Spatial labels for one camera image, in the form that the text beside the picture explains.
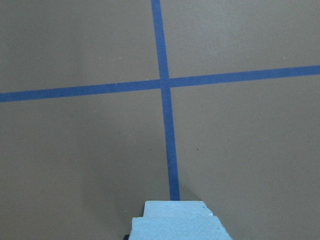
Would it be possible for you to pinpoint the light blue foam cube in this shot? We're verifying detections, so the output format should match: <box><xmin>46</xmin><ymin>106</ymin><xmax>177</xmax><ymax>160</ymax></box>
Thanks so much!
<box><xmin>129</xmin><ymin>216</ymin><xmax>231</xmax><ymax>240</ymax></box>
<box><xmin>143</xmin><ymin>200</ymin><xmax>214</xmax><ymax>218</ymax></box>

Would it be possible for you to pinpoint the brown paper table cover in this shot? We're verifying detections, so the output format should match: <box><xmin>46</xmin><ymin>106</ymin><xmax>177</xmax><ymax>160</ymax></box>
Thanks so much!
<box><xmin>0</xmin><ymin>0</ymin><xmax>320</xmax><ymax>240</ymax></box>

